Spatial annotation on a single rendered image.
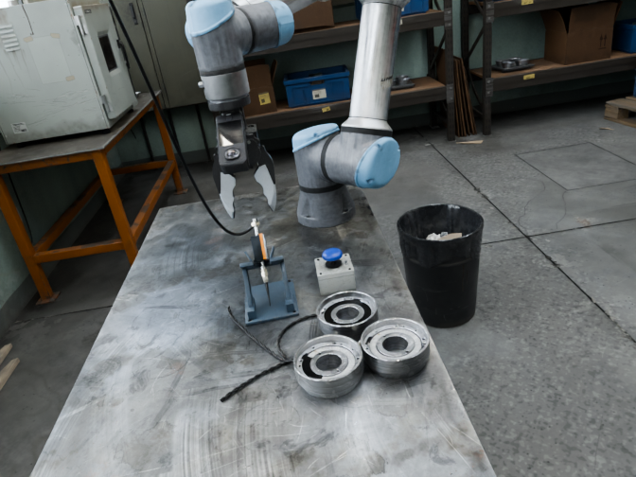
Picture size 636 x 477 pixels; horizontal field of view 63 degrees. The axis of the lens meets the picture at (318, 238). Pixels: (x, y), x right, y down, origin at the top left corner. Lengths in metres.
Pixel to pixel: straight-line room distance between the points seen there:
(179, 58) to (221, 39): 3.65
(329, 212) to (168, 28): 3.40
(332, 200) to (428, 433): 0.69
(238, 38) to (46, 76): 2.13
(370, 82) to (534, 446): 1.20
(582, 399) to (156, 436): 1.48
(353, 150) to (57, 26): 2.02
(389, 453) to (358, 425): 0.06
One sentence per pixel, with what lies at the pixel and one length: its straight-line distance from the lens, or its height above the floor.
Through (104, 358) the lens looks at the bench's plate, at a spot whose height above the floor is 0.80.
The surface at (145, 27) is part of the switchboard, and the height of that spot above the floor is 1.19.
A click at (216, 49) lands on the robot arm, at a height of 1.27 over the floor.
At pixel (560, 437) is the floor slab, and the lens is 1.85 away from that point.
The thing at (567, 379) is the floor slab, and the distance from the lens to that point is 2.04.
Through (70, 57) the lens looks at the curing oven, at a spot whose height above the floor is 1.17.
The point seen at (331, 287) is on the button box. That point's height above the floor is 0.82.
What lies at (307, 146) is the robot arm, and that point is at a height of 1.00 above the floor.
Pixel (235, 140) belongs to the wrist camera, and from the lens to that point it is 0.86.
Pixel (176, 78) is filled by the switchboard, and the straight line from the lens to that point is 4.54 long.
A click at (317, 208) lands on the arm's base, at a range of 1.26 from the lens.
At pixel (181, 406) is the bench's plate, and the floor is 0.80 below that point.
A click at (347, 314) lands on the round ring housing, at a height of 0.81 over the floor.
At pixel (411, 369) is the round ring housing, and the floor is 0.82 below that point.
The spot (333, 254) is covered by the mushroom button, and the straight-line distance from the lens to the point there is 0.99.
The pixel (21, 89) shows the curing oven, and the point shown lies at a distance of 3.01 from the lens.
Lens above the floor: 1.35
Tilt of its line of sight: 26 degrees down
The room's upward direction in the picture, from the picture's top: 9 degrees counter-clockwise
